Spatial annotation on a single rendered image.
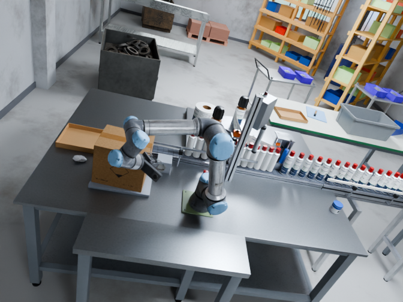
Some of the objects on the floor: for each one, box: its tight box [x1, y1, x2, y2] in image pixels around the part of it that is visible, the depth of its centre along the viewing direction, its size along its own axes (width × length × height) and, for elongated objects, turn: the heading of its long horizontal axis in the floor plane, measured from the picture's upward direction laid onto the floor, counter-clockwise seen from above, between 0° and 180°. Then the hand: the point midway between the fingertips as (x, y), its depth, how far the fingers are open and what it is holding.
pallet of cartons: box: [186, 18, 230, 47], centre depth 866 cm, size 119×86×42 cm
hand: (164, 169), depth 162 cm, fingers closed
